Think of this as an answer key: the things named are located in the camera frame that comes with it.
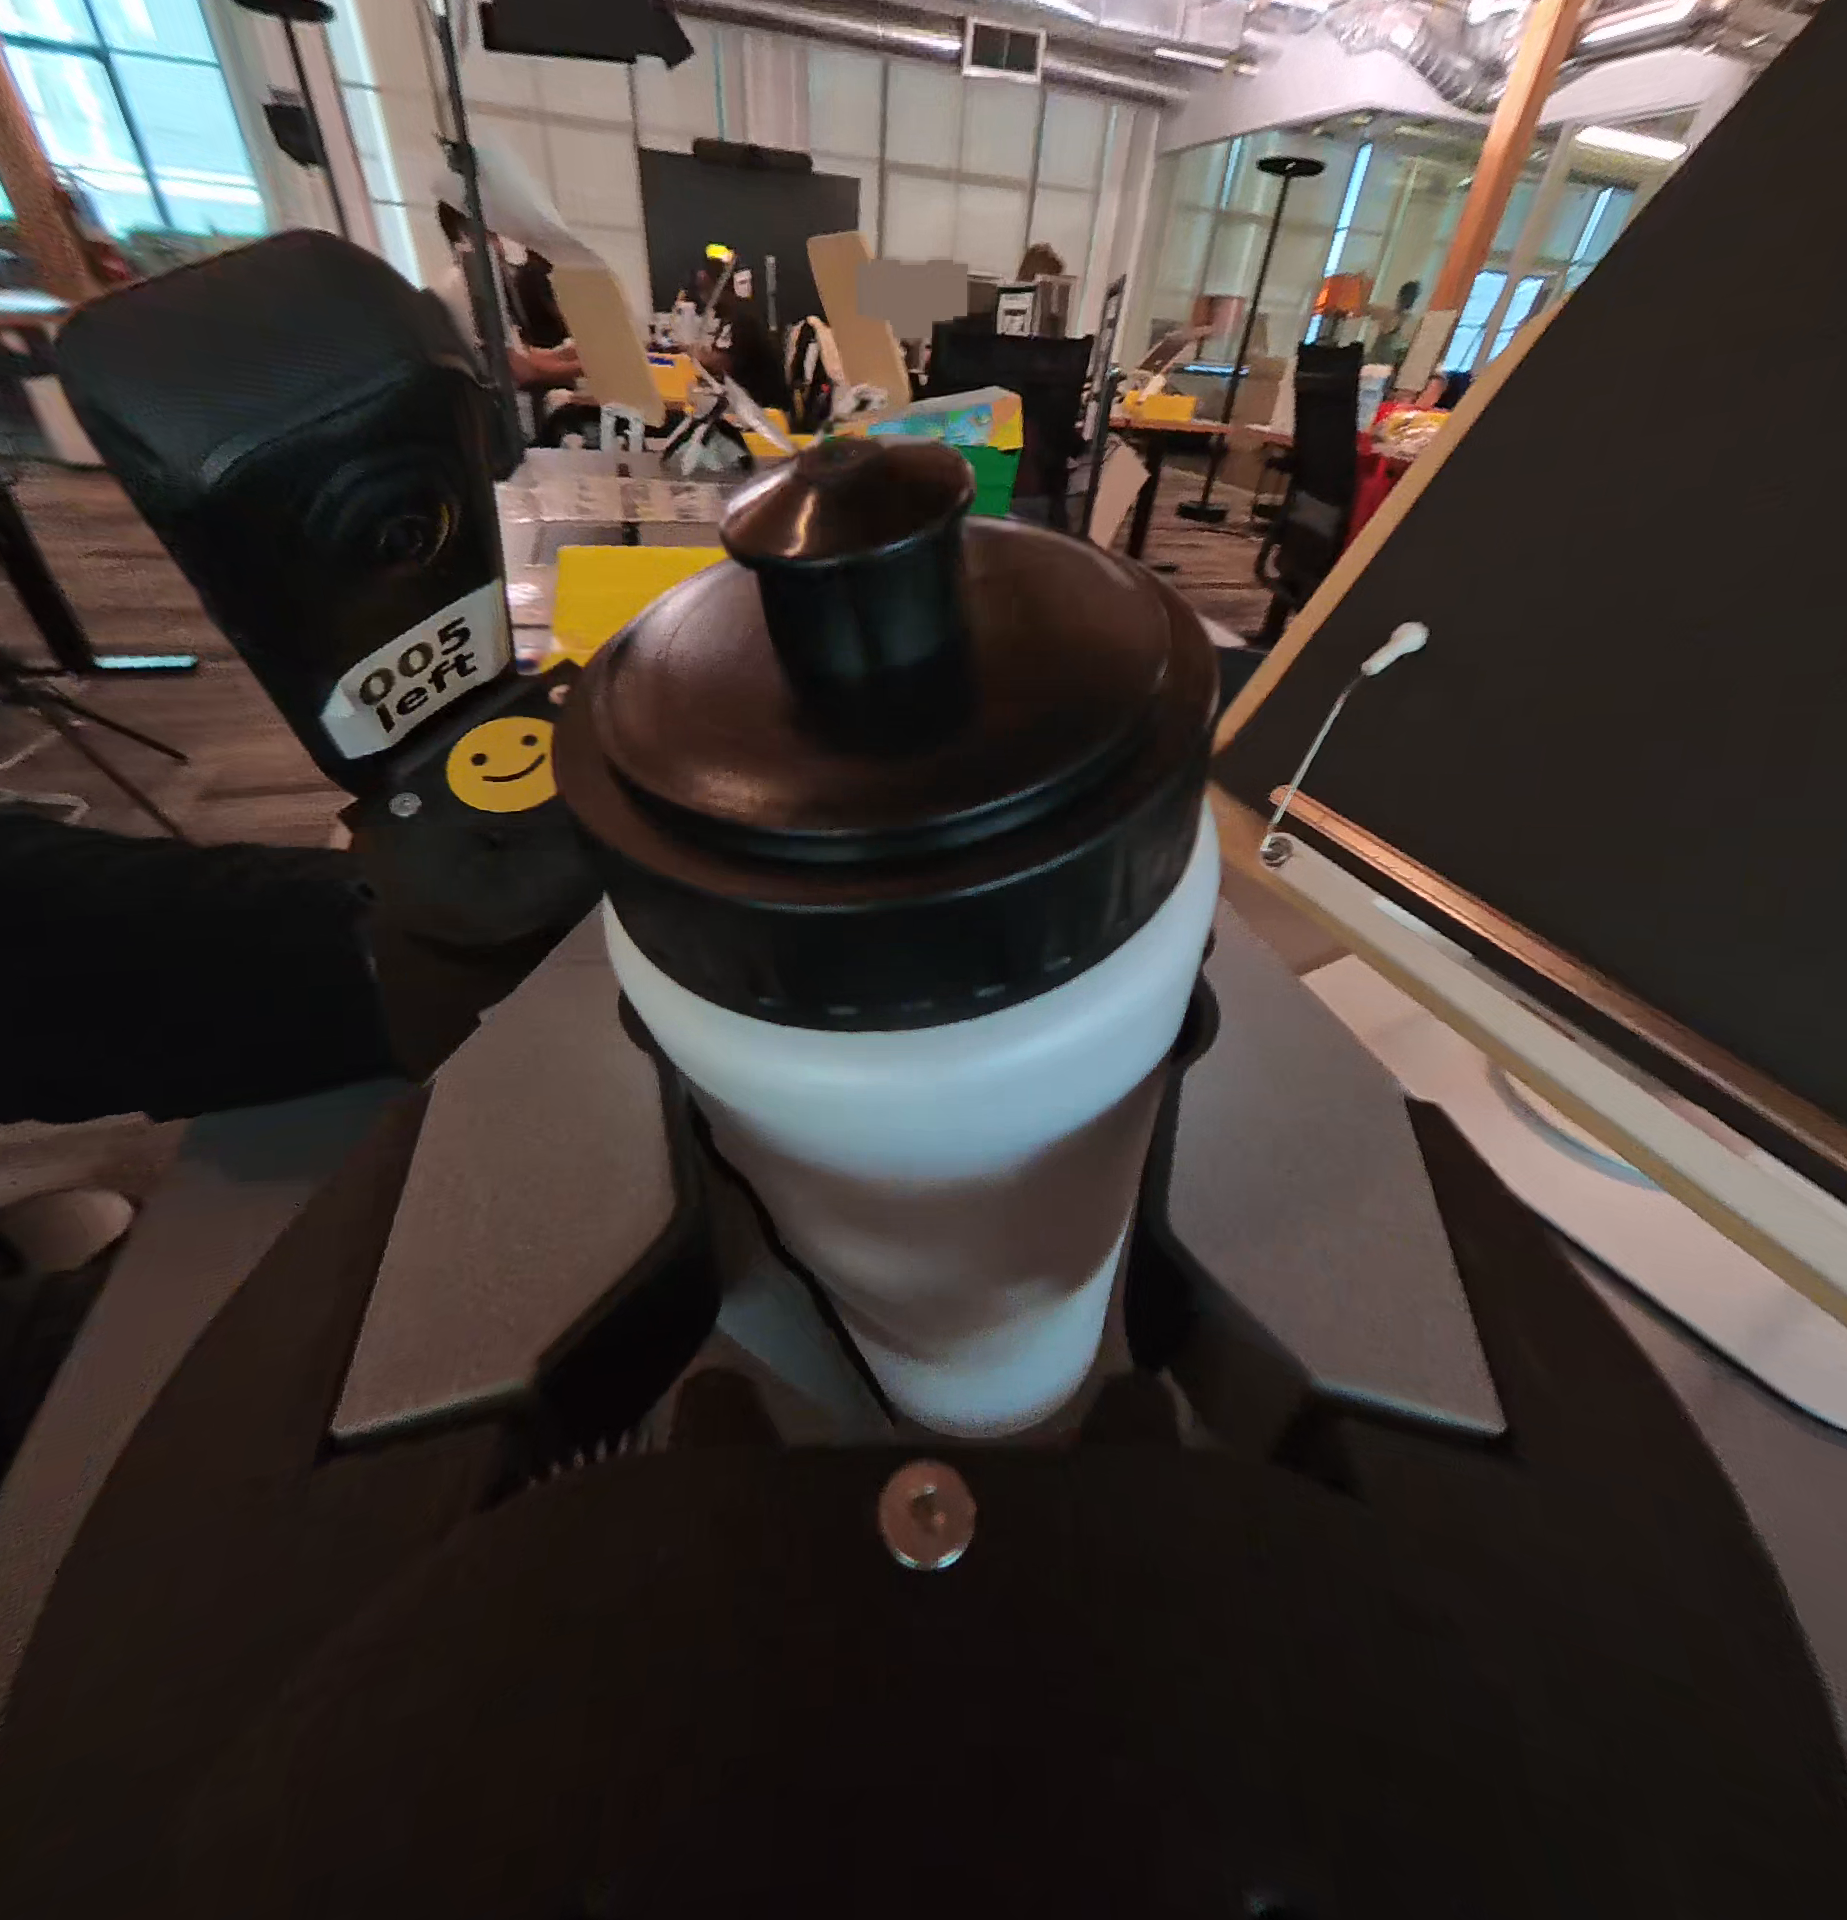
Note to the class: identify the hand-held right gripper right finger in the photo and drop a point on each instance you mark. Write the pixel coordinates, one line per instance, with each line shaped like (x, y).
(1314, 1230)

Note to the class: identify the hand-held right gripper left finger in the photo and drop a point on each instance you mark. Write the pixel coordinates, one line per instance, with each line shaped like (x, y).
(535, 1230)

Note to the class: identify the yellow storage bin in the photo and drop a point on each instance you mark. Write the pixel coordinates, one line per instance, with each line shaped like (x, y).
(623, 593)

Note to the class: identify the white roll with black cap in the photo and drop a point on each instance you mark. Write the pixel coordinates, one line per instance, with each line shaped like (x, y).
(924, 1081)

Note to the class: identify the person's left forearm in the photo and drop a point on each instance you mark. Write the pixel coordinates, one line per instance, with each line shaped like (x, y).
(160, 960)

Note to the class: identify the silver clamp bar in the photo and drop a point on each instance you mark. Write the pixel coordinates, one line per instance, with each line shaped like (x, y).
(1538, 1050)

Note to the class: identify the cluttered white table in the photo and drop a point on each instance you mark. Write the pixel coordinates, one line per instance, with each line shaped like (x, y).
(610, 503)

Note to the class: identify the black light stand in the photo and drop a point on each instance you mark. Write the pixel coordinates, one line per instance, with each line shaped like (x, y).
(300, 120)

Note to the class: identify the beige board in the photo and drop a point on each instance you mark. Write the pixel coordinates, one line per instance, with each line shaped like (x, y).
(610, 346)
(856, 316)

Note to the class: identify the black studio light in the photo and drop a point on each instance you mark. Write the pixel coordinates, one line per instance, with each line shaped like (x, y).
(586, 30)

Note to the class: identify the colourful box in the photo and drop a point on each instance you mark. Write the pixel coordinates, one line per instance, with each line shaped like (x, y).
(953, 417)

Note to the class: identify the black board with wooden edge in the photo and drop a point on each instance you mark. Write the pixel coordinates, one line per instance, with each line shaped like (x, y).
(1688, 601)

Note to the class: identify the black cabinet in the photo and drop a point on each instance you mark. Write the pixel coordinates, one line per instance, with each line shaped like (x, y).
(1044, 405)

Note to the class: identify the wooden desk with black legs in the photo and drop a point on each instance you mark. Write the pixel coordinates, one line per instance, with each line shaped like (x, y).
(1208, 443)

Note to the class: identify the ceiling air vent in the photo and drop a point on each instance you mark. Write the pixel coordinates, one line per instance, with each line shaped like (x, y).
(1004, 48)

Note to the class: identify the small yellow parts bin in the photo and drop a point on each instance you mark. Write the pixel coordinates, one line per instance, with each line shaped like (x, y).
(1160, 407)

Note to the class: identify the black floor lamp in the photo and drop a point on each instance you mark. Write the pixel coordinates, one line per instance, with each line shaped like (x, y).
(1253, 330)

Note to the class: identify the black wall panel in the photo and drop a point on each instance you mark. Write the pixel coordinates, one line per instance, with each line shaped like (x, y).
(744, 226)

